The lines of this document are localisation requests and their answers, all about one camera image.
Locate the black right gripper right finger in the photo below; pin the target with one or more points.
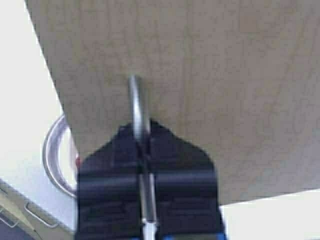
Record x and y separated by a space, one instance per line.
186 188

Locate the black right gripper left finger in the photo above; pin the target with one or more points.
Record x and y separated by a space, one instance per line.
107 194

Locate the steel mixing bowl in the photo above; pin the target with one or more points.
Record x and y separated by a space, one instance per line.
59 156

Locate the metal cabinet door handle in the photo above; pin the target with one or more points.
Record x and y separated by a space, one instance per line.
141 128

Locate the cabinet door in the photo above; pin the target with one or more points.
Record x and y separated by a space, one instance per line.
239 78

